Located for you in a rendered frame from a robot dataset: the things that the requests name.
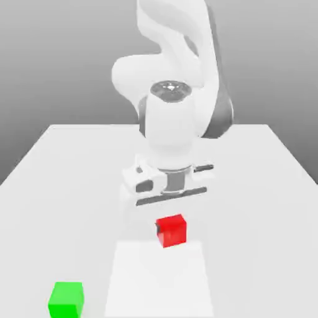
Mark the small green cube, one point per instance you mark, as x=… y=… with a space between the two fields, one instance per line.
x=65 y=299

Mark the small red cube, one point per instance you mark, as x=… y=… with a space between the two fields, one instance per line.
x=174 y=231

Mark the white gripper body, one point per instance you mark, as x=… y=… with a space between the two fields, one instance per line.
x=171 y=201

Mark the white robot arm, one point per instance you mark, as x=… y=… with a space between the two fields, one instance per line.
x=169 y=129

